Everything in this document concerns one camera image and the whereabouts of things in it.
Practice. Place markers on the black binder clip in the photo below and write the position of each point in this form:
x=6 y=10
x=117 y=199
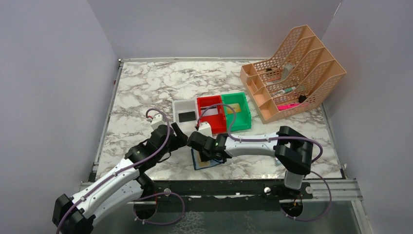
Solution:
x=302 y=98

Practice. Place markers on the gold card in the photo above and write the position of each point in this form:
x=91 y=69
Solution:
x=234 y=108

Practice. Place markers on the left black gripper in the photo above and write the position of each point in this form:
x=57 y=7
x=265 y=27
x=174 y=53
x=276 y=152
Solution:
x=172 y=136

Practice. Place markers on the green capped marker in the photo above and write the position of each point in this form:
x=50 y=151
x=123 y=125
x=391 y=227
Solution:
x=283 y=91

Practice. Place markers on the black front rail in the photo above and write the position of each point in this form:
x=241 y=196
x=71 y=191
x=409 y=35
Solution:
x=174 y=196

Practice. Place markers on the black card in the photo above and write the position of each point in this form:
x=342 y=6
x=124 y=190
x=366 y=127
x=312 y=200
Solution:
x=187 y=116

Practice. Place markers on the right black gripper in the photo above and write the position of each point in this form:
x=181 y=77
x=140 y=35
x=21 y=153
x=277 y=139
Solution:
x=196 y=142

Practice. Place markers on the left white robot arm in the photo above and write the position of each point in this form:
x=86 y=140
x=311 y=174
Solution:
x=127 y=181

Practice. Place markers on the white plastic bin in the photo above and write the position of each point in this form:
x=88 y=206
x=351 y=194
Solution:
x=185 y=105

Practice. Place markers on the navy blue card holder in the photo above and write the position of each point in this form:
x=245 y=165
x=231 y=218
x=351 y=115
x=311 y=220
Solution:
x=199 y=165

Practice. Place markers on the green plastic bin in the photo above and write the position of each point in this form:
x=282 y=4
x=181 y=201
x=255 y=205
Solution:
x=239 y=103

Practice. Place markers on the white grey card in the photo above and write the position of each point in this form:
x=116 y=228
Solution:
x=210 y=112

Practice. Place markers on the grey eraser block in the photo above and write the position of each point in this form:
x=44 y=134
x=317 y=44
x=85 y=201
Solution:
x=287 y=69

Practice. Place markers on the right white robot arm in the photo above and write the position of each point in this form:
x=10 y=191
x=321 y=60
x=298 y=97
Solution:
x=293 y=150

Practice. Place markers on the peach desk organizer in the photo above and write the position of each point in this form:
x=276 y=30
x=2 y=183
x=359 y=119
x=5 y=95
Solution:
x=316 y=74

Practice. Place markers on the red plastic bin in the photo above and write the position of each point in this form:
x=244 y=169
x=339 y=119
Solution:
x=214 y=116

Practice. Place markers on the pink highlighter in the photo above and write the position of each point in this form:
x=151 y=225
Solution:
x=287 y=106

